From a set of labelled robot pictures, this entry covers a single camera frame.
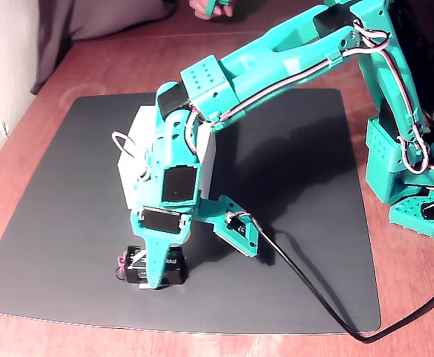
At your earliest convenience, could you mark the turquoise gripper with servo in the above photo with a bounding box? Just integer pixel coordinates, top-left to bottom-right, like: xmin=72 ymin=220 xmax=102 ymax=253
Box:
xmin=129 ymin=202 xmax=203 ymax=291

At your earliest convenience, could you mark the small black battery pack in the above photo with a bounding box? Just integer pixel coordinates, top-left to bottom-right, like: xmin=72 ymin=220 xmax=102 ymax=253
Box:
xmin=114 ymin=244 xmax=186 ymax=288

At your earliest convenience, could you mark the turquoise leader arm handle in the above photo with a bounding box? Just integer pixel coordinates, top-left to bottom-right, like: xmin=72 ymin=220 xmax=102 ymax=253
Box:
xmin=204 ymin=0 xmax=230 ymax=16

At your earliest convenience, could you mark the turquoise robot base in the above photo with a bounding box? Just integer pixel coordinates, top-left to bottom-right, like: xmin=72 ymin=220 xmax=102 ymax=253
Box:
xmin=364 ymin=115 xmax=434 ymax=239

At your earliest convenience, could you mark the white open cardboard box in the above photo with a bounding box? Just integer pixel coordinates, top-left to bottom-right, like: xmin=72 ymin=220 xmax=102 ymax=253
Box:
xmin=116 ymin=105 xmax=217 ymax=210

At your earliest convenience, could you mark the person's hand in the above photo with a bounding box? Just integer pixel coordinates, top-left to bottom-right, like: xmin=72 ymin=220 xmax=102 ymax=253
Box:
xmin=188 ymin=0 xmax=237 ymax=20

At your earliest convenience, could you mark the dark mat with printed letters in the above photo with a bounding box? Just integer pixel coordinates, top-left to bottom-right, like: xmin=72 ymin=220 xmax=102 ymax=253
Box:
xmin=0 ymin=88 xmax=383 ymax=335

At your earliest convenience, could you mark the grey fabric cushion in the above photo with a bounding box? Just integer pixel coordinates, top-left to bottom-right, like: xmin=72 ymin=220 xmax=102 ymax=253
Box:
xmin=29 ymin=0 xmax=177 ymax=97

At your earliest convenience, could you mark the turquoise wrist camera mount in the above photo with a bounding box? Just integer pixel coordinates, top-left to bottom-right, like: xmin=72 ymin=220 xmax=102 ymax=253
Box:
xmin=196 ymin=194 xmax=263 ymax=259

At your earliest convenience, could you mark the white red servo cable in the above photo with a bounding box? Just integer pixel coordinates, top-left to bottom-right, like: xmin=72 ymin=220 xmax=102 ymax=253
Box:
xmin=378 ymin=46 xmax=434 ymax=193
xmin=185 ymin=18 xmax=393 ymax=158
xmin=111 ymin=129 xmax=151 ymax=180

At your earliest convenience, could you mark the black camera cable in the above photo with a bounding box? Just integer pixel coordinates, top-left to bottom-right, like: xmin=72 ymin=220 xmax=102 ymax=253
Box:
xmin=252 ymin=219 xmax=434 ymax=344

